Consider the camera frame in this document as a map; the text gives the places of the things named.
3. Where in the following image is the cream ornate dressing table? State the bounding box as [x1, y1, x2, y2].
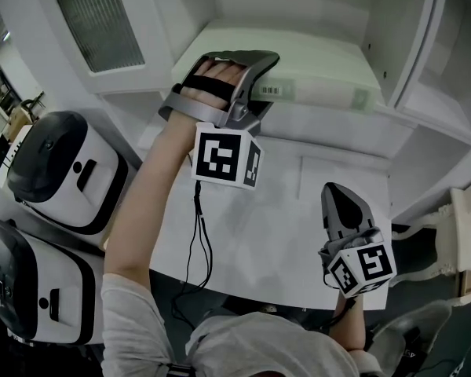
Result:
[390, 186, 471, 306]

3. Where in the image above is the person's left hand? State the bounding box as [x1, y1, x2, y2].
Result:
[183, 59, 244, 112]

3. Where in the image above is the person's left forearm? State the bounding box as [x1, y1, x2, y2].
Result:
[103, 110, 200, 290]

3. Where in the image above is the grey padded chair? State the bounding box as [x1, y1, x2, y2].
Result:
[371, 300, 455, 377]

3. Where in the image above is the white shelving cabinet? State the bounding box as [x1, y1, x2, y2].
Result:
[31, 0, 471, 219]

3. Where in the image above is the person's grey shirt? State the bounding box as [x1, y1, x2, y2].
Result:
[101, 273, 372, 377]

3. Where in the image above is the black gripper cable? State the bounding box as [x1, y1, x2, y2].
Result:
[170, 181, 215, 321]
[317, 298, 358, 331]

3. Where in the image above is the pale green box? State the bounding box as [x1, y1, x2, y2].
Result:
[171, 17, 382, 115]

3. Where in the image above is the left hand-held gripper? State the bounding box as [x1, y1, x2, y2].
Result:
[158, 49, 280, 191]

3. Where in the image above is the person's right forearm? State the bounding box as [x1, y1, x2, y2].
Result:
[333, 295, 368, 351]

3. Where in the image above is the white and black robot housing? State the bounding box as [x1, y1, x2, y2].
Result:
[6, 110, 130, 236]
[0, 218, 107, 345]

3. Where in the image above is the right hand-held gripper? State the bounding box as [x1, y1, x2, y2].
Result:
[317, 181, 398, 300]

